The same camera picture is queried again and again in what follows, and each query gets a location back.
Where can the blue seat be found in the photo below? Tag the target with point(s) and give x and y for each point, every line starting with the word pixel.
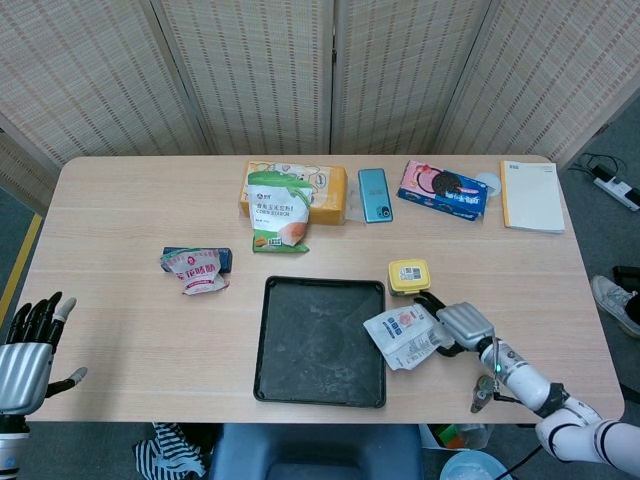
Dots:
pixel 315 452

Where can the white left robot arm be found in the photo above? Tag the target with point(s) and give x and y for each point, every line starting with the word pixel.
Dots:
pixel 12 450

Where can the white sugar packet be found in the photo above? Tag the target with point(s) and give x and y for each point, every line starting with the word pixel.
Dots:
pixel 400 330

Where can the woven folding screen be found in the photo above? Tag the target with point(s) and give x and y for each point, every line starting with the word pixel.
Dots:
pixel 250 75

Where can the small yellow container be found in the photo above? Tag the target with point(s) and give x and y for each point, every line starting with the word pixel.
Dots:
pixel 409 275

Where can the clear plastic film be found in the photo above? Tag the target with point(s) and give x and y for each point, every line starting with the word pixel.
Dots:
pixel 356 210

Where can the clear plastic box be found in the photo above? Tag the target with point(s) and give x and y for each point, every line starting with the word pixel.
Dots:
pixel 477 435

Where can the light blue bowl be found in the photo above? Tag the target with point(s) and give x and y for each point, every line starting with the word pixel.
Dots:
pixel 472 467

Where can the grey sneaker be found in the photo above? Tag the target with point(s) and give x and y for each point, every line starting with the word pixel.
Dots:
pixel 612 300

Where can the colourful cube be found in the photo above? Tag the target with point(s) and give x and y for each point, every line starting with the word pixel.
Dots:
pixel 450 436

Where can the white power strip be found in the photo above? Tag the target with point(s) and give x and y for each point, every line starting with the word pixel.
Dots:
pixel 620 189

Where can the black square tray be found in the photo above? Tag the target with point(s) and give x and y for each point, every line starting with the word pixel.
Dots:
pixel 320 345

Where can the blue pink cookie box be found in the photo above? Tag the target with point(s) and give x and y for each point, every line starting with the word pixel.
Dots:
pixel 440 190

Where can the yellow tissue pack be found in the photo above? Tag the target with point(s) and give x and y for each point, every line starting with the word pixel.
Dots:
pixel 330 195

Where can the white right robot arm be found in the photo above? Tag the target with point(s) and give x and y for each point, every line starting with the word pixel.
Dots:
pixel 530 385

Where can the notebook with yellow spine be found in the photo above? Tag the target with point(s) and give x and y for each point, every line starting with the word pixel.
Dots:
pixel 532 197

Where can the white round coaster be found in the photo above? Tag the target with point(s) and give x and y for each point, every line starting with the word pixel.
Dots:
pixel 492 182

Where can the black white striped cloth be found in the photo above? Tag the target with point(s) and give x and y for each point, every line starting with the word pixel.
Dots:
pixel 165 450

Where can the green white corn starch bag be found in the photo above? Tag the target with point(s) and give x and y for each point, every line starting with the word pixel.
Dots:
pixel 275 210

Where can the white and red snack bag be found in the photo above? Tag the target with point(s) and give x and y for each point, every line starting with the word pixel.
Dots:
pixel 200 275

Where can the black trouser leg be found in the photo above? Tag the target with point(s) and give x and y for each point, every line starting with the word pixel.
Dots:
pixel 630 277

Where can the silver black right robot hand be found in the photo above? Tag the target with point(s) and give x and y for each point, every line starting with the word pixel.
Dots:
pixel 465 325

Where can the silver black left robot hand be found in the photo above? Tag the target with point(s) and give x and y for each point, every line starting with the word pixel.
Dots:
pixel 22 370

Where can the teal smartphone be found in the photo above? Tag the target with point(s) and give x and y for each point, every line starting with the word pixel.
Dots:
pixel 375 195

